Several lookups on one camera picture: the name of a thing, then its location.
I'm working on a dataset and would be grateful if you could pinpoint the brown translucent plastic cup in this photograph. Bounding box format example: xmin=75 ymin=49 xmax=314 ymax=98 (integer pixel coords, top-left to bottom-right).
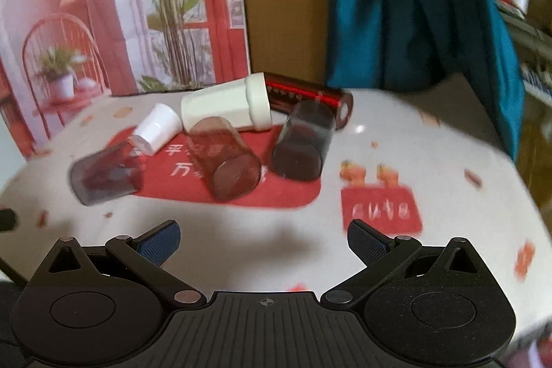
xmin=186 ymin=117 xmax=262 ymax=201

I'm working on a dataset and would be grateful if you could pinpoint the grey translucent plastic cup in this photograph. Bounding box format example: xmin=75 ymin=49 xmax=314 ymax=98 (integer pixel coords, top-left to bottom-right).
xmin=68 ymin=142 xmax=143 ymax=206

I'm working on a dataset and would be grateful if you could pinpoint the small white paper cup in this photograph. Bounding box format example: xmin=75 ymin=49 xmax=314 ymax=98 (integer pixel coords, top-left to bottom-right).
xmin=128 ymin=103 xmax=184 ymax=156

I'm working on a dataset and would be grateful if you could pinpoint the dark smoky plastic cup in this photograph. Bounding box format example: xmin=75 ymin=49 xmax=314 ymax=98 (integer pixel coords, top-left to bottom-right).
xmin=270 ymin=100 xmax=336 ymax=182

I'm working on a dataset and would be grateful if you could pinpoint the printed living room backdrop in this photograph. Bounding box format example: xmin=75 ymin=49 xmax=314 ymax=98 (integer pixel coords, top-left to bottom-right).
xmin=1 ymin=0 xmax=251 ymax=159

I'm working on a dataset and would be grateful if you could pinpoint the large white plastic cup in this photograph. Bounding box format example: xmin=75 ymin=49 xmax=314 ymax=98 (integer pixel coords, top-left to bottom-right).
xmin=180 ymin=73 xmax=272 ymax=131

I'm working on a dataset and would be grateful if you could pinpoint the white patterned tablecloth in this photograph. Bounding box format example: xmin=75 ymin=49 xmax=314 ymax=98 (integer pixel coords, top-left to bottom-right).
xmin=1 ymin=77 xmax=551 ymax=334

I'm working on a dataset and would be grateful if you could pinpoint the red metallic cylinder bottle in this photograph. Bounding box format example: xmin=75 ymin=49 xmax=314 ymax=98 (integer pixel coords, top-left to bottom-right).
xmin=264 ymin=72 xmax=354 ymax=130

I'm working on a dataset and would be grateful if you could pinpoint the teal blue curtain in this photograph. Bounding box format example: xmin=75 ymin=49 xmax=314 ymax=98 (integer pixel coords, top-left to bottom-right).
xmin=326 ymin=0 xmax=525 ymax=157

